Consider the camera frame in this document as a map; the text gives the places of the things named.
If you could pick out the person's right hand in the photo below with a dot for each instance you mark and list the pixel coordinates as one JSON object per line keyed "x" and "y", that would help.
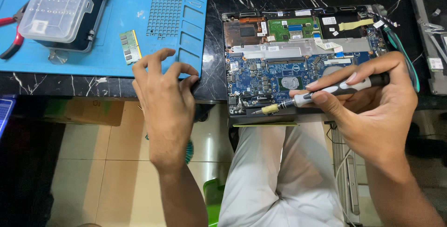
{"x": 370, "y": 108}

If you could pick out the brown cardboard box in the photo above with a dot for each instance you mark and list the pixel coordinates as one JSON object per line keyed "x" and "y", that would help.
{"x": 90, "y": 112}

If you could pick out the grey laptop bottom cover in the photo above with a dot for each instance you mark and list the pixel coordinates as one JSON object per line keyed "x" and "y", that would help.
{"x": 429, "y": 28}

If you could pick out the clear plastic suction cup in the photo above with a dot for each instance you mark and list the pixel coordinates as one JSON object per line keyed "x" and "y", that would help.
{"x": 57, "y": 56}

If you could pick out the green memory module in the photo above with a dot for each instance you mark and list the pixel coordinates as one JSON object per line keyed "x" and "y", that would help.
{"x": 130, "y": 47}

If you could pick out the person's left hand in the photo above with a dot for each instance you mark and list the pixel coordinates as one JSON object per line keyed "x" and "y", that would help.
{"x": 167, "y": 105}

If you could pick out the blue silicone repair mat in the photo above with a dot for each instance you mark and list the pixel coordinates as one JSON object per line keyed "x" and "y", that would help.
{"x": 139, "y": 28}

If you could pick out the grey metal rack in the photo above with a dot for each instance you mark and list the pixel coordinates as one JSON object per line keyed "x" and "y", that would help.
{"x": 347, "y": 178}

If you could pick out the person's white trousers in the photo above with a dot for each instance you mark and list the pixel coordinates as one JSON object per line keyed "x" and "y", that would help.
{"x": 279, "y": 178}

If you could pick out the opened laptop base with motherboard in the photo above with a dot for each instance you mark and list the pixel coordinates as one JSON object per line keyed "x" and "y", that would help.
{"x": 296, "y": 59}

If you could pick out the black and white precision screwdriver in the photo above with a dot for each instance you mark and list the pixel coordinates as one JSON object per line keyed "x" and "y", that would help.
{"x": 335, "y": 91}

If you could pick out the green plastic stool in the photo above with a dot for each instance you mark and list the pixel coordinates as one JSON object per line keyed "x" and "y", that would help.
{"x": 213, "y": 202}

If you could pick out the blue lit laptop screen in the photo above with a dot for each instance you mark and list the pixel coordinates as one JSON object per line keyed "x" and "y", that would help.
{"x": 5, "y": 113}

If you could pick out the clear lid screwdriver bit case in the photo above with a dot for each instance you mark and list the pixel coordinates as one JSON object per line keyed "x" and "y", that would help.
{"x": 64, "y": 10}

